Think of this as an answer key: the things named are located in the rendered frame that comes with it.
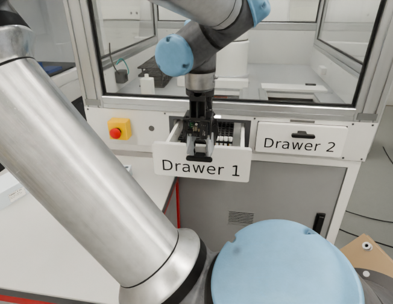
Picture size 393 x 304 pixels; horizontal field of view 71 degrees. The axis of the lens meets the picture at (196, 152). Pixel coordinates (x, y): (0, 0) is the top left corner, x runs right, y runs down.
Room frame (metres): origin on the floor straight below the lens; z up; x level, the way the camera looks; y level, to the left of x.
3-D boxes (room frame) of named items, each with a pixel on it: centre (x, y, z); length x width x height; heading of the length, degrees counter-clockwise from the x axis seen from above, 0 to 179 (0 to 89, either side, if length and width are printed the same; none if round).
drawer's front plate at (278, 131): (0.86, -0.35, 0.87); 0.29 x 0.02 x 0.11; 81
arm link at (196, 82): (0.68, -0.01, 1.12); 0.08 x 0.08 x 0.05
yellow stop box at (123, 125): (0.94, 0.29, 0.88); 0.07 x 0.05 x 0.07; 81
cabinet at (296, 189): (1.37, -0.17, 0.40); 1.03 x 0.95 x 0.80; 81
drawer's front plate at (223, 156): (0.71, -0.01, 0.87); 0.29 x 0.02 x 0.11; 81
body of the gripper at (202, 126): (0.67, -0.01, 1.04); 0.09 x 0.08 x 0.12; 171
